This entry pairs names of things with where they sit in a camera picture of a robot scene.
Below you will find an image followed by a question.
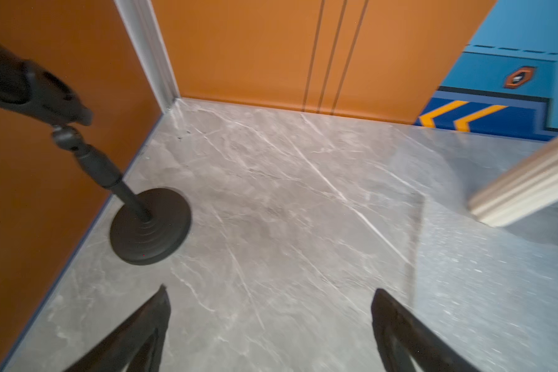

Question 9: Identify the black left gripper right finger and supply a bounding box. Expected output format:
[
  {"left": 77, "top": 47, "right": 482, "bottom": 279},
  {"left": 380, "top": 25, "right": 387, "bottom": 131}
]
[{"left": 371, "top": 288, "right": 478, "bottom": 372}]

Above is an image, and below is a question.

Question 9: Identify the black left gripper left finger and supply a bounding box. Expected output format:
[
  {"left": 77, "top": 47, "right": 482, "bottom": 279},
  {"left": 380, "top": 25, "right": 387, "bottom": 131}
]
[{"left": 67, "top": 285, "right": 171, "bottom": 371}]

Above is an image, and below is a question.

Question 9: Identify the clear bubble wrap sheet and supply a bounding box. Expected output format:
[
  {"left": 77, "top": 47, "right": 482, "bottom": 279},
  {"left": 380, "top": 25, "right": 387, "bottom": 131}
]
[{"left": 406, "top": 192, "right": 558, "bottom": 372}]

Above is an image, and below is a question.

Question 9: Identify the white fluted vase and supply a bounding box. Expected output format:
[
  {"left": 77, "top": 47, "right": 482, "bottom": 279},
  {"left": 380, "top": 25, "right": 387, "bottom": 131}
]
[{"left": 468, "top": 137, "right": 558, "bottom": 227}]

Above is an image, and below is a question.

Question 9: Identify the black desk microphone on stand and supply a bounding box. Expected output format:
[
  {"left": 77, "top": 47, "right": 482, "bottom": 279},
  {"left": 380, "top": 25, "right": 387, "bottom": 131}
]
[{"left": 0, "top": 45, "right": 192, "bottom": 266}]

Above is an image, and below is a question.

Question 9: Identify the aluminium corner post left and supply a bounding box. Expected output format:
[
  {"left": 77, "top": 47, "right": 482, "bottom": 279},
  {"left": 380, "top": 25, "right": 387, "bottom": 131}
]
[{"left": 114, "top": 0, "right": 181, "bottom": 113}]

